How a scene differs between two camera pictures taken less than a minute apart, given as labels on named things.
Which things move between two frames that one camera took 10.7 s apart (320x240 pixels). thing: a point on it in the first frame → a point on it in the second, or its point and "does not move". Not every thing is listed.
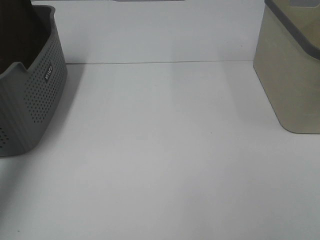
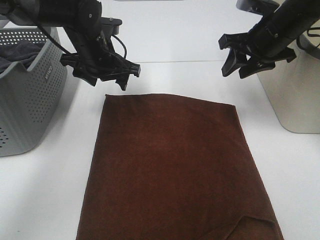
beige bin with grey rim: [287, 61] does not move
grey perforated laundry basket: [31, 97] does not move
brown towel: [22, 34] → [171, 168]
